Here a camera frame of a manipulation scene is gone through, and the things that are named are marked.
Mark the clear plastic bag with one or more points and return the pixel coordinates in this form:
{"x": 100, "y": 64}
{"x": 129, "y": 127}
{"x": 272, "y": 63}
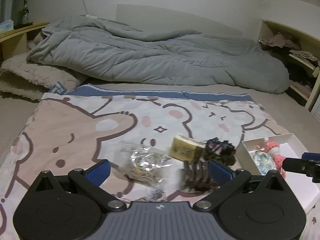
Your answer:
{"x": 145, "y": 162}

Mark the grey files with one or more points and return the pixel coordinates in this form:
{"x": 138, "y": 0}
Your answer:
{"x": 7, "y": 6}

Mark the pink clothes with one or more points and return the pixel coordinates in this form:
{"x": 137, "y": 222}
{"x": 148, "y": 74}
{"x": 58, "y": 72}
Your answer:
{"x": 280, "y": 41}

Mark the white box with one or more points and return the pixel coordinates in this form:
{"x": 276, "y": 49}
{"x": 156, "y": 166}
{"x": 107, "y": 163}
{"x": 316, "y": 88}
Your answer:
{"x": 295, "y": 187}

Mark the dark clothes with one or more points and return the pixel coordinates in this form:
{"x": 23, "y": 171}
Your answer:
{"x": 296, "y": 71}

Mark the pink knitted doll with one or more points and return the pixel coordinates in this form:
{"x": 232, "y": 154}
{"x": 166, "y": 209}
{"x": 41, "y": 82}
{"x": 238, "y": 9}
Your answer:
{"x": 276, "y": 152}

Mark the blue patterned round pouch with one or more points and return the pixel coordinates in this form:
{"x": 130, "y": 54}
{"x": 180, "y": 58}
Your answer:
{"x": 261, "y": 161}

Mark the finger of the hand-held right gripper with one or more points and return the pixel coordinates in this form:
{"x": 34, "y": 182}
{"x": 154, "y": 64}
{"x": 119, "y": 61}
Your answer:
{"x": 311, "y": 156}
{"x": 297, "y": 165}

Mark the printed cartoon blanket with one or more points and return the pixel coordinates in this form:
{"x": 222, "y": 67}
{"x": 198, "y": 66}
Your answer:
{"x": 82, "y": 130}

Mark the grey duvet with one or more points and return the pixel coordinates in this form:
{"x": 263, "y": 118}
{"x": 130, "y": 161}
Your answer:
{"x": 150, "y": 55}

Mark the white slatted door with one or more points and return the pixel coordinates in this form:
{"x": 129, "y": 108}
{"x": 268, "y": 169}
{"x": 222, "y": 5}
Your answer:
{"x": 316, "y": 115}

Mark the green glass bottle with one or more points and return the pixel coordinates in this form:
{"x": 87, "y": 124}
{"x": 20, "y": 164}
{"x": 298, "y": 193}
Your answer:
{"x": 25, "y": 13}

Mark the gold box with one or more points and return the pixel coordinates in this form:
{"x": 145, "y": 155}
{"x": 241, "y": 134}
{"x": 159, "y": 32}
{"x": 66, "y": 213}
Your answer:
{"x": 185, "y": 150}

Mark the white charger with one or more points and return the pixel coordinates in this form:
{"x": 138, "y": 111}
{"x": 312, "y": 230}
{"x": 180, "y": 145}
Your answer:
{"x": 91, "y": 16}

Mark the cream open shelf unit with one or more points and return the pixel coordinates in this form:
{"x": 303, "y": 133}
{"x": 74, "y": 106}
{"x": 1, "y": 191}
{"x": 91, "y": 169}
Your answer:
{"x": 306, "y": 33}

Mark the white headboard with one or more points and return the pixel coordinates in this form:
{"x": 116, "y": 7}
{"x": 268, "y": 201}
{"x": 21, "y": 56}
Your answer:
{"x": 175, "y": 17}

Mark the dark scrunchie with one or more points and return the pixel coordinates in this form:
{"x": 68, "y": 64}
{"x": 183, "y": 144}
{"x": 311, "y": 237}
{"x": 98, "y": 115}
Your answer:
{"x": 220, "y": 150}

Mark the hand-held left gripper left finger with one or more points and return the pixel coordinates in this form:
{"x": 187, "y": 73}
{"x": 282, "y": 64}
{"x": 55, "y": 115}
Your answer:
{"x": 100, "y": 171}

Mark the hair claw clip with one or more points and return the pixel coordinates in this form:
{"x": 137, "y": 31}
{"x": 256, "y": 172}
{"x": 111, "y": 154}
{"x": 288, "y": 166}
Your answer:
{"x": 196, "y": 172}

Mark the wooden side shelf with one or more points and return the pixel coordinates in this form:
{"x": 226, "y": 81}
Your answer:
{"x": 15, "y": 36}

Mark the beige fluffy blanket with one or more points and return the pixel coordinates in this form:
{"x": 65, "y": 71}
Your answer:
{"x": 32, "y": 77}

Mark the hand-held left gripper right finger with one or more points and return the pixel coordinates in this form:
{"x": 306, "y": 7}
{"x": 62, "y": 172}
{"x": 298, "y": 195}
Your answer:
{"x": 220, "y": 171}

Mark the pink folded cloth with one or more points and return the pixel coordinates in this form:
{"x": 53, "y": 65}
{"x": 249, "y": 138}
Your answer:
{"x": 301, "y": 87}

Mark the beige folded clothes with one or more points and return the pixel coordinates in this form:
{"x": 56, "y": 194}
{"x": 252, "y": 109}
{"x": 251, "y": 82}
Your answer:
{"x": 306, "y": 56}

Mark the tissue box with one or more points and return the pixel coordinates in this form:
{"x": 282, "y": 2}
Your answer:
{"x": 6, "y": 25}

